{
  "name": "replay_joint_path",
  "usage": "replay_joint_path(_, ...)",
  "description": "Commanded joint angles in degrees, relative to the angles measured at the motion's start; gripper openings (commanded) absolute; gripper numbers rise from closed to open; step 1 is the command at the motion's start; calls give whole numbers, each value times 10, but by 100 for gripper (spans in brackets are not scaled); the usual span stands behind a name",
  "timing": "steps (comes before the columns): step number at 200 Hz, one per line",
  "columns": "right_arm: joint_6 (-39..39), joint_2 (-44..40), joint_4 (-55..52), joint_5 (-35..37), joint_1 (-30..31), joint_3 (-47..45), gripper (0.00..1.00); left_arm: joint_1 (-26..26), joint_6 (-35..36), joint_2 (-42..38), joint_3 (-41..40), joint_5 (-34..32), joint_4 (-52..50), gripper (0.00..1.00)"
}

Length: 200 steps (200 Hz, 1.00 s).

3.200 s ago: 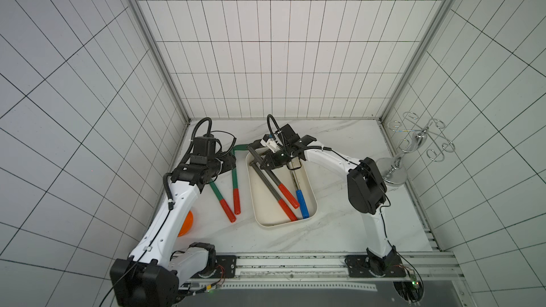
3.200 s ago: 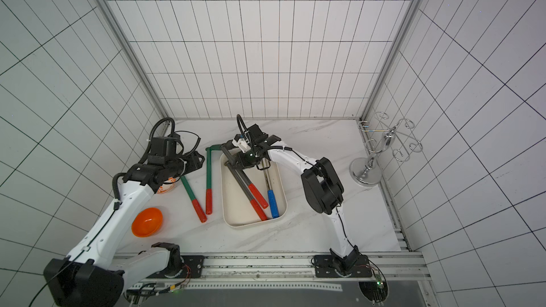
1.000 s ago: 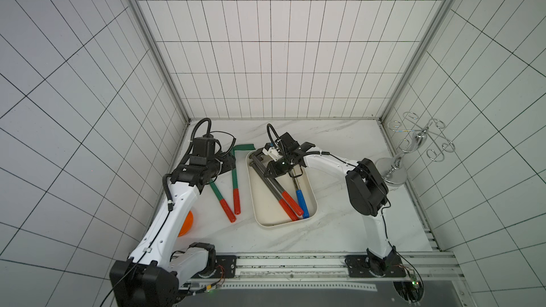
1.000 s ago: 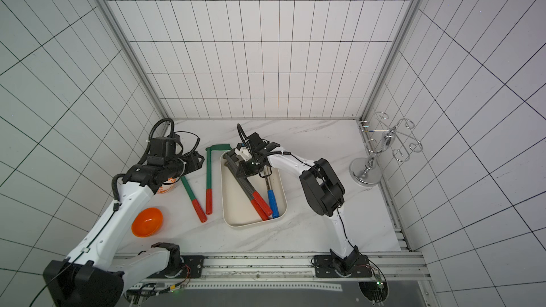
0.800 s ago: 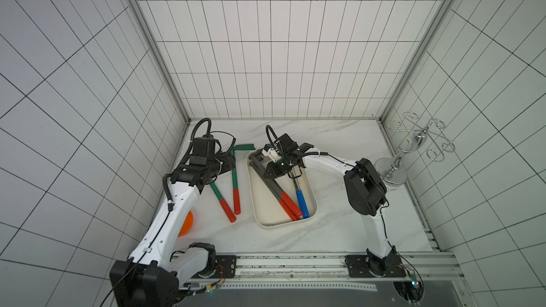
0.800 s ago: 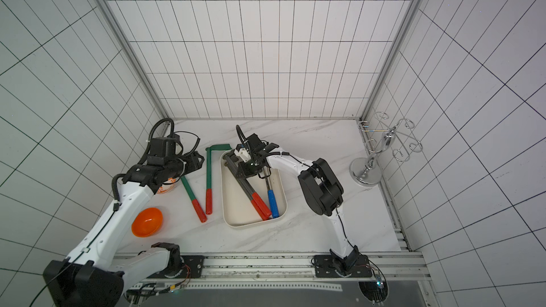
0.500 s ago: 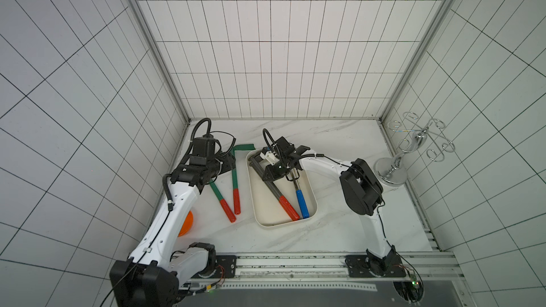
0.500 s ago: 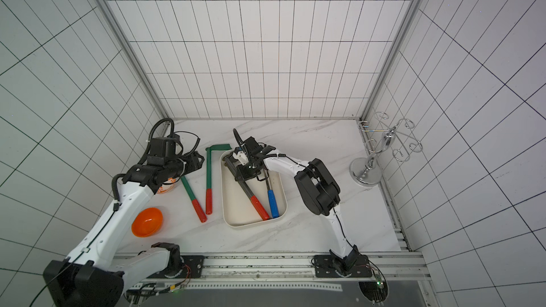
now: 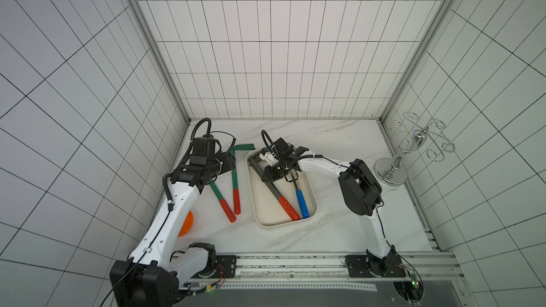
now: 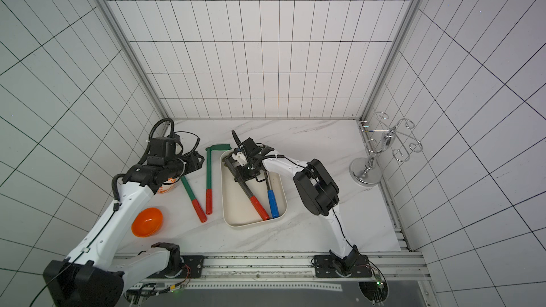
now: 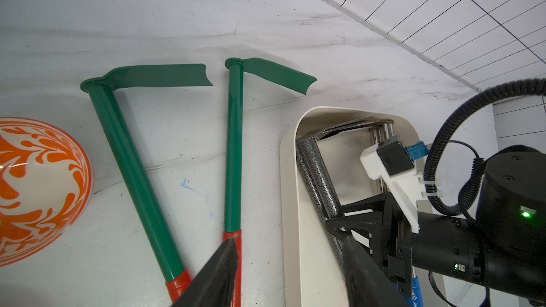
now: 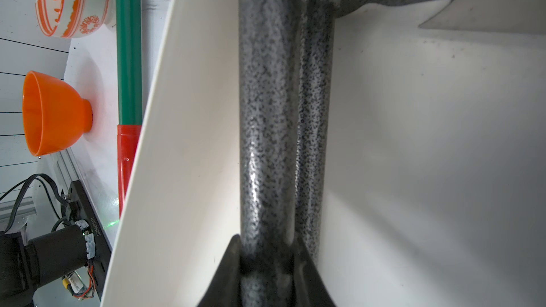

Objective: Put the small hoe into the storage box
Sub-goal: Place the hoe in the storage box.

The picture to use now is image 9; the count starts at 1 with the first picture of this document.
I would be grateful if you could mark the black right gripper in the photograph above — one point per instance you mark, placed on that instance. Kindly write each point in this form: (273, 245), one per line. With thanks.
(288, 154)

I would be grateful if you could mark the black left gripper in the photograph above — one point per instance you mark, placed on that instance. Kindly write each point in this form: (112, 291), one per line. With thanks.
(229, 161)

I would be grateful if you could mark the green hoe red handle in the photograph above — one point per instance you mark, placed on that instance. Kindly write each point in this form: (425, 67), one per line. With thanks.
(225, 206)
(236, 193)

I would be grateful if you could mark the grey speckled hoe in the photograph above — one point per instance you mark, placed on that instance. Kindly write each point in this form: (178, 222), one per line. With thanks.
(276, 192)
(271, 207)

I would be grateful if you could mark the cream plastic storage tray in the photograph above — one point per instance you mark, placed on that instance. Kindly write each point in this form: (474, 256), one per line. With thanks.
(288, 190)

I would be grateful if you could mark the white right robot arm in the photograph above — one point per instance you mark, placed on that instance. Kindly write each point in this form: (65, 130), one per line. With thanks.
(283, 152)

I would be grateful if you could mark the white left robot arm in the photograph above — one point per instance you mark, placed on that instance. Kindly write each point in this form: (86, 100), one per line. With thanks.
(151, 275)

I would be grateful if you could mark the orange plastic cup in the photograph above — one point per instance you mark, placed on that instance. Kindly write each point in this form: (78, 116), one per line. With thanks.
(187, 225)

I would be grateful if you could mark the chrome cup holder stand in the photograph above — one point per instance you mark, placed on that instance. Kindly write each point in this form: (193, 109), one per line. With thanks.
(391, 171)

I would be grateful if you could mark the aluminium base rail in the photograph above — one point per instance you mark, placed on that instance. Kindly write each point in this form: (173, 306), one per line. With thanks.
(318, 271)

